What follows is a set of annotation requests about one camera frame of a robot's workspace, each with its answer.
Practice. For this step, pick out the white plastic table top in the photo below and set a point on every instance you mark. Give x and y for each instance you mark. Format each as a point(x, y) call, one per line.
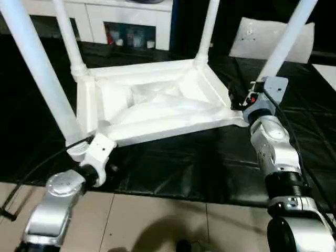
point(157, 105)

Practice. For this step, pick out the white flat panel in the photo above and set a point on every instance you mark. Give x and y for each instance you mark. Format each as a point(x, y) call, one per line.
point(262, 42)

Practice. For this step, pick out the white plastic table leg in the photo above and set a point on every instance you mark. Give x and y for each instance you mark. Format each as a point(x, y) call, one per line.
point(207, 31)
point(37, 68)
point(286, 42)
point(68, 37)

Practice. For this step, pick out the white cabinet with glass doors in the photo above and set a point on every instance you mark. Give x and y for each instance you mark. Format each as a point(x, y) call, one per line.
point(131, 21)

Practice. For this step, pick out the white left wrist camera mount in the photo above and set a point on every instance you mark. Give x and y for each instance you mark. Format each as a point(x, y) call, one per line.
point(98, 152)

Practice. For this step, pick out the black work mat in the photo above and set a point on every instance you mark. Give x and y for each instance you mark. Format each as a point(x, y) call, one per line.
point(184, 163)

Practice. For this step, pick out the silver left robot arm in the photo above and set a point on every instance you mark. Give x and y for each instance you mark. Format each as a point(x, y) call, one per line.
point(58, 210)

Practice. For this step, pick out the white flat sheet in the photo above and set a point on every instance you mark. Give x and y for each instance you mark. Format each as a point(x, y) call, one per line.
point(326, 76)

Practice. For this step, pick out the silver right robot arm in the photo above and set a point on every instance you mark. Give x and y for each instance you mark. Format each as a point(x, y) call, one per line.
point(278, 152)

